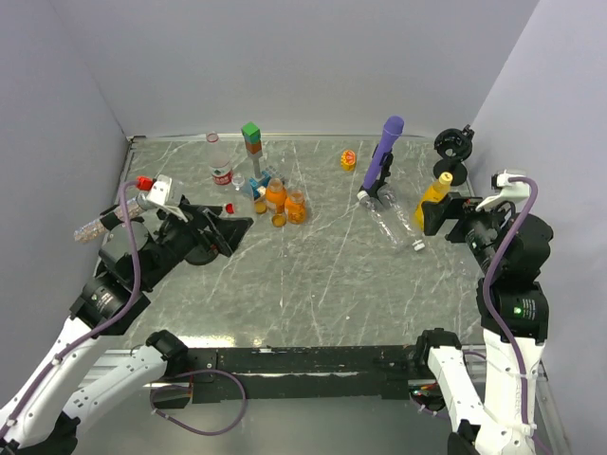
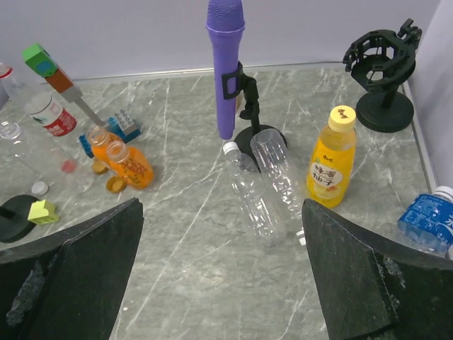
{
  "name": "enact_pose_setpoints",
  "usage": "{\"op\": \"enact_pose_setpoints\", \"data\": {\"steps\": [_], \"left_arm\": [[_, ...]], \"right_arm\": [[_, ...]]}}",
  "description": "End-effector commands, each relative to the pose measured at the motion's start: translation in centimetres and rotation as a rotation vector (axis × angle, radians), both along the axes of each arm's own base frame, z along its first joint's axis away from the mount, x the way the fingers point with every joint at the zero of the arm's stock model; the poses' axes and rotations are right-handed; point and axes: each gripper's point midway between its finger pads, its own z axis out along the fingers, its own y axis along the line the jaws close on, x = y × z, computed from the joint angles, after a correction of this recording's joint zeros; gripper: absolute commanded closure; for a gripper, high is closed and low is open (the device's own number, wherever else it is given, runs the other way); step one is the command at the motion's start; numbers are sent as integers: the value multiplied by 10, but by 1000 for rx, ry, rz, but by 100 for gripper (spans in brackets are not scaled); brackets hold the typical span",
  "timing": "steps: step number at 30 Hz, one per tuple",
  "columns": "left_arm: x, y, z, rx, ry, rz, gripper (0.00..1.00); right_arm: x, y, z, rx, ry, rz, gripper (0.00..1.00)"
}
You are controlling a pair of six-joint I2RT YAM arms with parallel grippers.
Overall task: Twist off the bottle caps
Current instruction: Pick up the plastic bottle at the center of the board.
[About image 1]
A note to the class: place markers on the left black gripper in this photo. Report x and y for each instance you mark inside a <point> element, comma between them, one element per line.
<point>227,231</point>

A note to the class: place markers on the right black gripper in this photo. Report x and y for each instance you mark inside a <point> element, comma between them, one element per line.
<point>452,205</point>

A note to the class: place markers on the clear plastic bottle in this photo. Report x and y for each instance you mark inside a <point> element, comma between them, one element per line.
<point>391,216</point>

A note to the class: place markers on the white blue bottle cap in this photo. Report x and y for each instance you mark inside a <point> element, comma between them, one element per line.
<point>418,245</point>

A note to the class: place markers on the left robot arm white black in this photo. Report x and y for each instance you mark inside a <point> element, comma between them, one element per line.
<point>54,407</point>

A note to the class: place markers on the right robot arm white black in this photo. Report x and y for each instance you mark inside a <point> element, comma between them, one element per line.
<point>510,247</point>

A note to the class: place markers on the yellow juice bottle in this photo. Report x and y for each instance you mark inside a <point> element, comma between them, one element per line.
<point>435,193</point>

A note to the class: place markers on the small clear bottle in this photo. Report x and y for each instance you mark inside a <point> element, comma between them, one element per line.
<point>242,186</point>

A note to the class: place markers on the red label water bottle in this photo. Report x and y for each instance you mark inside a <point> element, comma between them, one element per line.
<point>220,164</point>

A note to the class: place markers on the tall orange bottle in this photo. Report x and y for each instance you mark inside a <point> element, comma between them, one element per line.
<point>275,195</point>

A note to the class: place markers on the short orange bottle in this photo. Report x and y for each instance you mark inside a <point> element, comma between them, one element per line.
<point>295,208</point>

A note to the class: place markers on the orange cap near bottles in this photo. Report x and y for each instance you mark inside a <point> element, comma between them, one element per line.
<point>260,207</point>

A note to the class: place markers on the black microphone stand centre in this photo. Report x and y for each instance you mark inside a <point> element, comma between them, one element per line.
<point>384,173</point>

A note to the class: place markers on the orange cap front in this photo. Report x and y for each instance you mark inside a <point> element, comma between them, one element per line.
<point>278,220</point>

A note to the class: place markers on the purple microphone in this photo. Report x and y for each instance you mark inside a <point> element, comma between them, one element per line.
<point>391,132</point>

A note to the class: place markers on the colourful block tower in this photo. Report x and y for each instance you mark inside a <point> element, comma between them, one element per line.
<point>262,172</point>

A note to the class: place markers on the yellow orange toy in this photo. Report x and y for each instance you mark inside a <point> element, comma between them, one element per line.
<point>348,160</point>

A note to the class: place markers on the silver glitter microphone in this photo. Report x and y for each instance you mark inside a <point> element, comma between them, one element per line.
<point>99,223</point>

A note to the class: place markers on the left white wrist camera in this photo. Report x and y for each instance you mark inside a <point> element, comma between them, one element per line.
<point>162,192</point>

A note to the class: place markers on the black ring stand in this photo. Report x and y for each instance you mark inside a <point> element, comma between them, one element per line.
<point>454,146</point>

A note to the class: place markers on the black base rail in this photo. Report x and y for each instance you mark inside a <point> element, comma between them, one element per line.
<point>393,372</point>

